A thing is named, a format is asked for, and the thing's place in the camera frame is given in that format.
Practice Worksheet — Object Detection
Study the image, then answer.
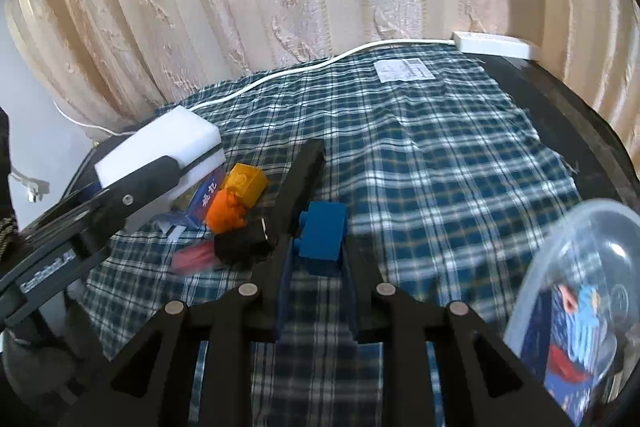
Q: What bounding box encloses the large white foam block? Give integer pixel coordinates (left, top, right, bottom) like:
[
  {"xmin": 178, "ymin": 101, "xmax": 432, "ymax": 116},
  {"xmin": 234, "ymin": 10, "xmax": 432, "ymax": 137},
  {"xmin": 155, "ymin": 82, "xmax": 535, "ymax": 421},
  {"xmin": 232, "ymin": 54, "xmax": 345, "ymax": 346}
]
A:
[{"xmin": 94, "ymin": 106, "xmax": 226, "ymax": 232}]

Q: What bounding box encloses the blue toy brick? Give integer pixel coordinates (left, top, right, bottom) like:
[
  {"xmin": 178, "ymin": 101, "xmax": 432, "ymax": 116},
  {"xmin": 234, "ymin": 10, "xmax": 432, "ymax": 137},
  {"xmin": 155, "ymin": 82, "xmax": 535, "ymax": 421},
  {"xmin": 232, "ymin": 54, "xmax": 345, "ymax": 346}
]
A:
[{"xmin": 294, "ymin": 202, "xmax": 347, "ymax": 277}]

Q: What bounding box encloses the blue white small box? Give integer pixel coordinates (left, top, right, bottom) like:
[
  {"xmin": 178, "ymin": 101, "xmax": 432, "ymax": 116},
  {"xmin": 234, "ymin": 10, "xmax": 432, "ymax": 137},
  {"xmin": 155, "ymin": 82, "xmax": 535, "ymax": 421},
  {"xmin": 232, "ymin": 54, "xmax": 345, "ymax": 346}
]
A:
[{"xmin": 152, "ymin": 167, "xmax": 224, "ymax": 241}]

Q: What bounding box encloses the pink eraser block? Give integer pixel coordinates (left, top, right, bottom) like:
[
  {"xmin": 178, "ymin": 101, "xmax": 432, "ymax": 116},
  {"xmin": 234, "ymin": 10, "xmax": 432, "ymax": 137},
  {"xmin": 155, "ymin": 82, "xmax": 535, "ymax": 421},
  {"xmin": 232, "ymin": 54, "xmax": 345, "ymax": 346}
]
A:
[{"xmin": 171, "ymin": 241, "xmax": 220, "ymax": 275}]

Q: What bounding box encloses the orange toy piece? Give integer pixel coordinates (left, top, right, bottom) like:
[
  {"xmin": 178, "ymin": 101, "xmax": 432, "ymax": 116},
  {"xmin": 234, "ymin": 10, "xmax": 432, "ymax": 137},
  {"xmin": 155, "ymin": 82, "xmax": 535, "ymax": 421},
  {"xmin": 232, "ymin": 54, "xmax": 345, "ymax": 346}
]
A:
[{"xmin": 205, "ymin": 188, "xmax": 247, "ymax": 234}]

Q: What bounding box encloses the blue red comic packet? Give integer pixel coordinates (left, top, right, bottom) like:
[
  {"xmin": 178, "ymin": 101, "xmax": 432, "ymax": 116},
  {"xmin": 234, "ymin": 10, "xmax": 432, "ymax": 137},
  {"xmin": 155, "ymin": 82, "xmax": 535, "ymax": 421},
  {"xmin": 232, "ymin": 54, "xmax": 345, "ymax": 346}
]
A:
[{"xmin": 520, "ymin": 284, "xmax": 608, "ymax": 426}]

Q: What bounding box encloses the clear plastic bowl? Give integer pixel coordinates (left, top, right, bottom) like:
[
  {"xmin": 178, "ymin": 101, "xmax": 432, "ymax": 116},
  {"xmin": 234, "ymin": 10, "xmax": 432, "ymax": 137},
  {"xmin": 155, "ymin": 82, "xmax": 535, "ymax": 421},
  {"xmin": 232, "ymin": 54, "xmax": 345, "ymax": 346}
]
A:
[{"xmin": 503, "ymin": 199, "xmax": 639, "ymax": 426}]

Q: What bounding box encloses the yellow toy brick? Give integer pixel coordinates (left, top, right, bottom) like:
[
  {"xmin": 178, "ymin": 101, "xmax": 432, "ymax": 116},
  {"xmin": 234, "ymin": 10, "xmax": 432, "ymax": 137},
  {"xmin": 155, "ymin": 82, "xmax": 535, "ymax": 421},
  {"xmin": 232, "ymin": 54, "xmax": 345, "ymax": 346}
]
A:
[{"xmin": 222, "ymin": 162, "xmax": 269, "ymax": 209}]

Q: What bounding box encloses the blue plaid cloth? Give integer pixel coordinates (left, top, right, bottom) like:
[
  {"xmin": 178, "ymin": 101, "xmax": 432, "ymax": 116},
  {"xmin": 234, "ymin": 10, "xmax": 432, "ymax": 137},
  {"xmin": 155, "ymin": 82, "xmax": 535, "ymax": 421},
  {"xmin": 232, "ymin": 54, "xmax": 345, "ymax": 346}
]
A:
[{"xmin": 81, "ymin": 43, "xmax": 584, "ymax": 427}]

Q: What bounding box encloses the white paper label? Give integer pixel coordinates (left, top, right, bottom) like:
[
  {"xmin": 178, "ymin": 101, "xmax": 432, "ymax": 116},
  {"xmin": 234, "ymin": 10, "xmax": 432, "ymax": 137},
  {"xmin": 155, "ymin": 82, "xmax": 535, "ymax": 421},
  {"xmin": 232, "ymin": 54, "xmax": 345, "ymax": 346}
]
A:
[{"xmin": 374, "ymin": 58, "xmax": 435, "ymax": 83}]

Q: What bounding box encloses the white power strip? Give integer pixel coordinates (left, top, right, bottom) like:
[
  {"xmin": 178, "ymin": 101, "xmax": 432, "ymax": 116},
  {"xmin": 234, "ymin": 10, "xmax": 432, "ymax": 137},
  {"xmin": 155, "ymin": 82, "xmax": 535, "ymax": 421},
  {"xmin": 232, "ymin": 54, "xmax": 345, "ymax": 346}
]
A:
[{"xmin": 452, "ymin": 31, "xmax": 540, "ymax": 61}]

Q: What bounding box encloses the white wall plug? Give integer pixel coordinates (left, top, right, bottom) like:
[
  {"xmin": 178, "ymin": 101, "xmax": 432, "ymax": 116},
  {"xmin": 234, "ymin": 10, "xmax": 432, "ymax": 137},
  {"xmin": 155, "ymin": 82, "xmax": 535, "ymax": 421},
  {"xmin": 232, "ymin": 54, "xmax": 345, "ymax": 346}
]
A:
[{"xmin": 10, "ymin": 167, "xmax": 50, "ymax": 202}]

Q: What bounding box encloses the white power cable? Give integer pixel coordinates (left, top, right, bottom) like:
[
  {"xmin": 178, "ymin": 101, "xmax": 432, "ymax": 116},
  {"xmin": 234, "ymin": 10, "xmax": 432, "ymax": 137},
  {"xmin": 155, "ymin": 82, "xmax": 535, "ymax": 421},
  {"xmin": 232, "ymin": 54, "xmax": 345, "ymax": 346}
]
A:
[{"xmin": 49, "ymin": 37, "xmax": 458, "ymax": 138}]

